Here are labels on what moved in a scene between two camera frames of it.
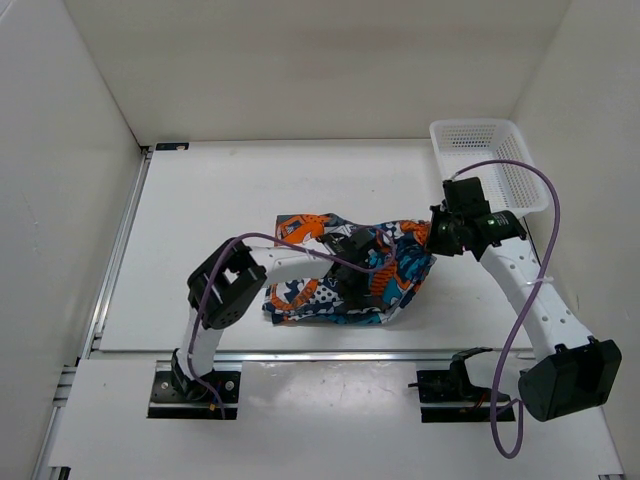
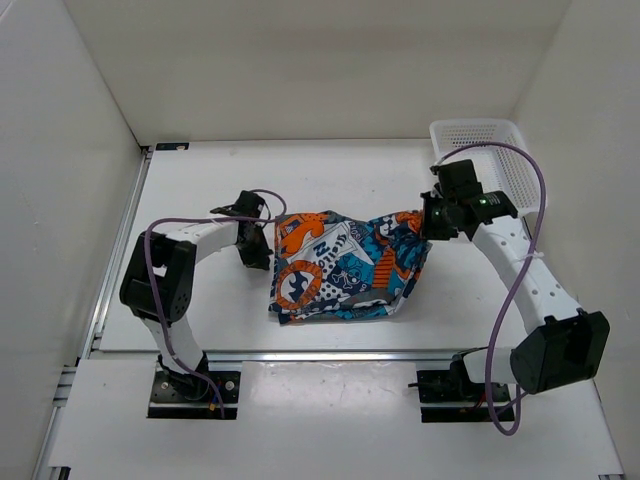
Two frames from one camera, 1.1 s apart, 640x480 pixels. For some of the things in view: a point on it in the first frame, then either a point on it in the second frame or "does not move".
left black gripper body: x=352 y=285 -> x=255 y=251
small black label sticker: x=170 y=146 does not move
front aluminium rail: x=335 y=355 does not move
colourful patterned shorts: x=400 y=262 does not move
